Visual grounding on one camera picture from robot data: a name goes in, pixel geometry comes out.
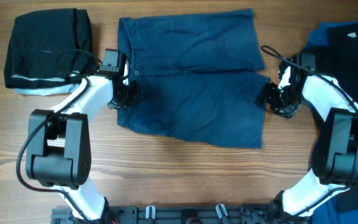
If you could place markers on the navy blue shorts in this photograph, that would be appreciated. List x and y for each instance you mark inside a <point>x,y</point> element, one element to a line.
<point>198,77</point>

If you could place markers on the black polo shirt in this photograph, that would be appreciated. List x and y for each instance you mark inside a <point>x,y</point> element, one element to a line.
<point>335,47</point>

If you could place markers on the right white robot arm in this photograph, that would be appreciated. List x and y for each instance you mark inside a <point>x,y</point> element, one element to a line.
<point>334,162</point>

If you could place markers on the blue garment under polo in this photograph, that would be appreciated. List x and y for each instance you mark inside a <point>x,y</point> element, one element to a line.
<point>342,208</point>

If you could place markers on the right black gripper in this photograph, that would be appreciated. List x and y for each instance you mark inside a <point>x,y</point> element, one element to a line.
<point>267,95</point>

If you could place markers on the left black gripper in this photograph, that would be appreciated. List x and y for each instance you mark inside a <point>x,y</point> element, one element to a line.
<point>133,99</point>

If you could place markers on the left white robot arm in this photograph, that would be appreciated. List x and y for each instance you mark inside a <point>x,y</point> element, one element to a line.
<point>56,156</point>

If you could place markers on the folded white garment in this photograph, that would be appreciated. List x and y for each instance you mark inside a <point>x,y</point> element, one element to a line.
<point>65,88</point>

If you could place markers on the folded black garment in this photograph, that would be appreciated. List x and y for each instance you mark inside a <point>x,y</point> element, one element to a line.
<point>47,46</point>

